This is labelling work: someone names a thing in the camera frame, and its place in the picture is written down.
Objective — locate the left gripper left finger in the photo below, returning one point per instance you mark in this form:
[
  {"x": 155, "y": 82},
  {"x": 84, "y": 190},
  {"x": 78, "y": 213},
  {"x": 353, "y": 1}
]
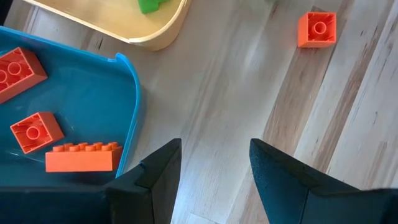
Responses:
[{"x": 146, "y": 196}]

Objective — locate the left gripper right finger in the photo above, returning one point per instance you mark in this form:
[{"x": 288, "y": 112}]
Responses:
[{"x": 280, "y": 189}]

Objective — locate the long orange eight-stud brick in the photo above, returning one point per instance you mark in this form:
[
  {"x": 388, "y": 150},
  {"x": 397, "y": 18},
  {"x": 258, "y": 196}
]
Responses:
[{"x": 81, "y": 161}]

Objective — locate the small orange square brick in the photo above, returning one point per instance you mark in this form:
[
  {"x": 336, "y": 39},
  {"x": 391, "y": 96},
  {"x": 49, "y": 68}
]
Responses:
[
  {"x": 306, "y": 37},
  {"x": 46, "y": 124}
]

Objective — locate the orange six-stud brick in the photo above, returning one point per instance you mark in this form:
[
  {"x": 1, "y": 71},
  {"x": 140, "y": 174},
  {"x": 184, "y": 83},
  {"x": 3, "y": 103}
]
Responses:
[{"x": 29, "y": 67}]

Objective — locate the green plastic brick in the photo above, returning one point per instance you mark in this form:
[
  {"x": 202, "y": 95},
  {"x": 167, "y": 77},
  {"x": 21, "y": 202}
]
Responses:
[{"x": 149, "y": 6}]

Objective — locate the dark blue plastic bin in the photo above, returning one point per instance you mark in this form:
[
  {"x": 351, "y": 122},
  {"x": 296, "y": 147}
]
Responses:
[{"x": 93, "y": 102}]

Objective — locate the yellow plastic bin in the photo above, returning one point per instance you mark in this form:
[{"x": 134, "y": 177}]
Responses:
[{"x": 109, "y": 18}]

